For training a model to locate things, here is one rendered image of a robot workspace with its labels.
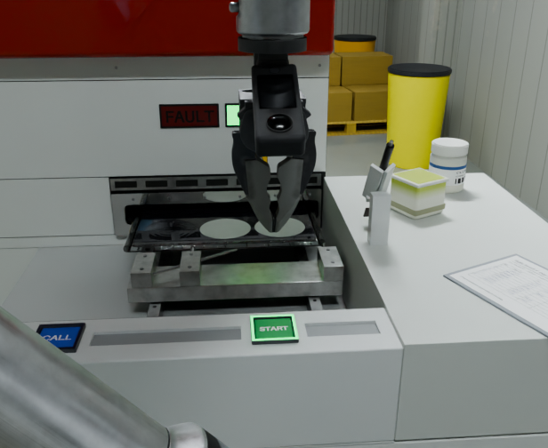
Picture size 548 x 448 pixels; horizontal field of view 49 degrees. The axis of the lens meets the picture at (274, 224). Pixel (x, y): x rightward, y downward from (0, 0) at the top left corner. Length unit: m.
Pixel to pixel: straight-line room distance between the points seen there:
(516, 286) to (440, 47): 4.41
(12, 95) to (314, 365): 0.83
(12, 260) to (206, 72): 0.58
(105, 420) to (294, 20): 0.40
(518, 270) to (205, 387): 0.48
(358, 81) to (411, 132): 1.43
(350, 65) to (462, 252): 4.86
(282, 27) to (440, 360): 0.42
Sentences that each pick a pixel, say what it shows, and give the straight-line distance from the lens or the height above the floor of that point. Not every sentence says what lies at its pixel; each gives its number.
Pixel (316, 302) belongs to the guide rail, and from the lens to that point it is 1.03.
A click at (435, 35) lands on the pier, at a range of 5.20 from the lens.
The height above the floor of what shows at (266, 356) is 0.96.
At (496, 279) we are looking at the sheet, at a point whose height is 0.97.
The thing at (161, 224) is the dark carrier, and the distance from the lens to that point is 1.23.
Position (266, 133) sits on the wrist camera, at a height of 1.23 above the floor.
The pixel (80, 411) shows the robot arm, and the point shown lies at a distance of 0.41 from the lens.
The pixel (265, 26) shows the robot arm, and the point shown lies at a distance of 0.61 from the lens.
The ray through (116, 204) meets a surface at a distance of 1.30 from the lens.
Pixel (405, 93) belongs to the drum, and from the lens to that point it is 4.46.
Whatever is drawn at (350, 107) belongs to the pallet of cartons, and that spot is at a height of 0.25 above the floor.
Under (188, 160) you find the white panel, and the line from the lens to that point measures 1.27.
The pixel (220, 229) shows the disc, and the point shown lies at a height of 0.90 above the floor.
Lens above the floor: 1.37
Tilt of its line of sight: 23 degrees down
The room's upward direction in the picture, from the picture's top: straight up
